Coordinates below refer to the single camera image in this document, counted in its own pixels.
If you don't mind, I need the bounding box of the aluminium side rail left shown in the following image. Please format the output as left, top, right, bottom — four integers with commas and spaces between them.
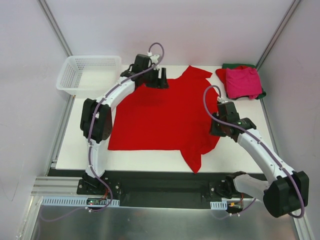
44, 95, 75, 177

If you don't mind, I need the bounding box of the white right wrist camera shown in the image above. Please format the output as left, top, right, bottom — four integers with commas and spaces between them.
217, 96, 229, 104

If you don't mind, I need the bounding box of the white perforated plastic basket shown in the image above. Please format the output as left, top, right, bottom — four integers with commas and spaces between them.
56, 55, 122, 99

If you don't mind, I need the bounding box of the folded pink t shirt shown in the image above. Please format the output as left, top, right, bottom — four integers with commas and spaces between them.
225, 67, 263, 99

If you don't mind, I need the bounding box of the aluminium frame post right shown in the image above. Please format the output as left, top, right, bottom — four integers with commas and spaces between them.
255, 0, 303, 70

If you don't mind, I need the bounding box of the red t shirt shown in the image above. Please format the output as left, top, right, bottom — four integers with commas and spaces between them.
108, 66, 220, 173
215, 63, 255, 88

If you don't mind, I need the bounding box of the folded red t shirt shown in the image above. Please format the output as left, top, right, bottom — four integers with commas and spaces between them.
215, 63, 255, 88

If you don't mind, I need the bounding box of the folded green t shirt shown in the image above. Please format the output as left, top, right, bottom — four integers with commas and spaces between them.
232, 63, 267, 100

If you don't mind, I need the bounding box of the aluminium frame post left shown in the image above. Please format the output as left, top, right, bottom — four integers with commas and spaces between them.
37, 0, 73, 57

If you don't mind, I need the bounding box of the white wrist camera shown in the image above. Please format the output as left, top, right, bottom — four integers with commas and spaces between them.
217, 96, 229, 104
147, 51, 162, 70

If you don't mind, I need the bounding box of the aluminium side rail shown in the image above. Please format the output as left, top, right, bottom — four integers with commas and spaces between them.
260, 98, 279, 154
44, 95, 75, 177

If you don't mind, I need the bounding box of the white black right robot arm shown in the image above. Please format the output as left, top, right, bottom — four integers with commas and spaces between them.
210, 98, 310, 219

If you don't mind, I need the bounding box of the white cable duct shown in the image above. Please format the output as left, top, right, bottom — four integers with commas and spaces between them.
42, 196, 120, 208
210, 200, 228, 211

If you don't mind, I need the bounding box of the right white cable duct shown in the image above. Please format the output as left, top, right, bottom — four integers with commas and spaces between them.
210, 200, 228, 211

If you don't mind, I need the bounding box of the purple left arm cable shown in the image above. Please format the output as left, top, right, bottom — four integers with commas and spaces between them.
39, 42, 165, 222

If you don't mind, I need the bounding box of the aluminium side rail right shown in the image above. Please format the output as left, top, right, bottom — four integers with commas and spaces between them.
260, 98, 279, 154

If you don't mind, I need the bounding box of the aluminium frame post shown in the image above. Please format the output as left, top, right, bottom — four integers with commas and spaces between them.
37, 0, 73, 57
255, 0, 303, 70

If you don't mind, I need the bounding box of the left white cable duct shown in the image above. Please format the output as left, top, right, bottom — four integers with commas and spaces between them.
42, 196, 120, 208

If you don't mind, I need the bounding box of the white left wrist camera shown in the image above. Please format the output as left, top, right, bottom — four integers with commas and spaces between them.
147, 51, 162, 70

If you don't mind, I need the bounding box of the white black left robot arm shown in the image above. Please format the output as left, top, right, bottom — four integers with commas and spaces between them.
80, 51, 169, 195

